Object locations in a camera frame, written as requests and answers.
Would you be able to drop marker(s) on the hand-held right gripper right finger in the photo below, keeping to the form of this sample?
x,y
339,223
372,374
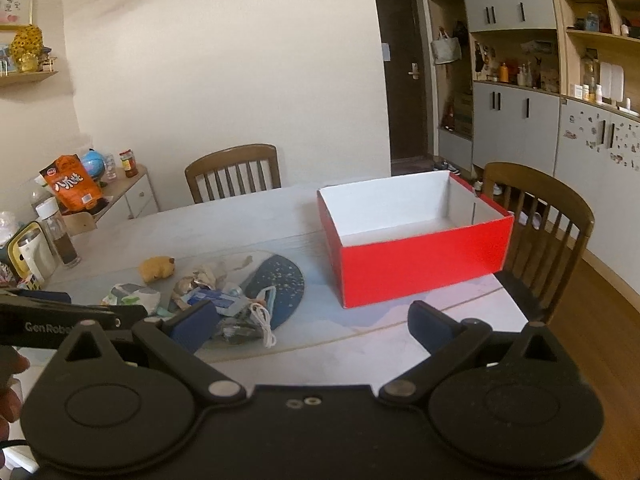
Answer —
x,y
430,327

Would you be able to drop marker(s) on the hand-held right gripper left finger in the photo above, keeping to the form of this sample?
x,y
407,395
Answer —
x,y
195,325

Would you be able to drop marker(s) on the blue white packet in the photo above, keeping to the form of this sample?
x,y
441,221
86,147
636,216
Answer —
x,y
220,302

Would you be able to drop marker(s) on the clear wrapper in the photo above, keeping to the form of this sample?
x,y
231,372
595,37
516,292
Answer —
x,y
235,332

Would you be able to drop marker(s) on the silver foil wrapper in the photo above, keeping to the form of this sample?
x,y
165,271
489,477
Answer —
x,y
195,282

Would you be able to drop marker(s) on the red cardboard box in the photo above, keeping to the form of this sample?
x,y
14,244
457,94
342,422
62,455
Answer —
x,y
425,265

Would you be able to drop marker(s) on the white green packet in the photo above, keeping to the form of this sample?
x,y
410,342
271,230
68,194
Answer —
x,y
135,296

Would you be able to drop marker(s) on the yellow plush toy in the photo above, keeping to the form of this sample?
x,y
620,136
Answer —
x,y
157,269

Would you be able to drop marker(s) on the white printed desktop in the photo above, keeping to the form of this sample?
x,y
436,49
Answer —
x,y
225,230

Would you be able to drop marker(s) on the person's left hand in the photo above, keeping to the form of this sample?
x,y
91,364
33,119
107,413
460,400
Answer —
x,y
10,362

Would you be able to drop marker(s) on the white electric kettle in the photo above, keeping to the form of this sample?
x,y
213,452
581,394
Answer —
x,y
30,257

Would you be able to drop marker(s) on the clear bottle with dark liquid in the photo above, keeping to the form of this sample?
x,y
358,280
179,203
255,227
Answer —
x,y
62,245

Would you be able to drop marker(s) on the white side cabinet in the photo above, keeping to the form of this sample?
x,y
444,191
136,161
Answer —
x,y
137,197

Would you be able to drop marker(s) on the orange snack bag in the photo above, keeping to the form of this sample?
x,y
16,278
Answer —
x,y
70,182

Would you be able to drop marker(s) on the white sneakers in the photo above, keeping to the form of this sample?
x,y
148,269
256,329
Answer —
x,y
492,189

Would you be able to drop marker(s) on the dark blue sneakers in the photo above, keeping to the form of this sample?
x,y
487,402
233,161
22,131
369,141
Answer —
x,y
444,165

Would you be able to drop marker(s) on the brown wooden chair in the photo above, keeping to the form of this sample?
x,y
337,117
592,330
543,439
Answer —
x,y
545,185
230,156

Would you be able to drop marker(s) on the blue globe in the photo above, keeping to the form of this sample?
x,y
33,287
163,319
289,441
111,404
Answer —
x,y
94,162

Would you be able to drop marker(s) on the red lid jar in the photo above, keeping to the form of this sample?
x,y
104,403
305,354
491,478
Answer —
x,y
129,165

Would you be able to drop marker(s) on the clear glass cup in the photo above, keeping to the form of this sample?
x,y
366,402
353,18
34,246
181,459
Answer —
x,y
110,167

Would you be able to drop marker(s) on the brown cardboard carton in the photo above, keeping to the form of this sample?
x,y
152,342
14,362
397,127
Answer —
x,y
462,112

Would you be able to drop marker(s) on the dark brown door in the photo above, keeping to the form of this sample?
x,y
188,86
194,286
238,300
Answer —
x,y
400,110

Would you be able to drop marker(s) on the orange bottle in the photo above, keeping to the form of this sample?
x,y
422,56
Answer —
x,y
504,74

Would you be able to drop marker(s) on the grey tote bag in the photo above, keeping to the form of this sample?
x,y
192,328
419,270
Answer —
x,y
445,50

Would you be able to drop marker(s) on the yellow flower ornament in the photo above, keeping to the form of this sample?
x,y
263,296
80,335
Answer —
x,y
27,45

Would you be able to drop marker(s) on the framed picture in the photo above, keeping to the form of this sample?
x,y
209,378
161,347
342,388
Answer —
x,y
15,7

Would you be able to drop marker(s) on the wooden wall shelf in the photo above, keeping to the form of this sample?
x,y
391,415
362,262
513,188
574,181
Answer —
x,y
30,77

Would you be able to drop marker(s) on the grey wooden wall cabinet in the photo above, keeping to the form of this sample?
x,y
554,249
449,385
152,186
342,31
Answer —
x,y
515,0

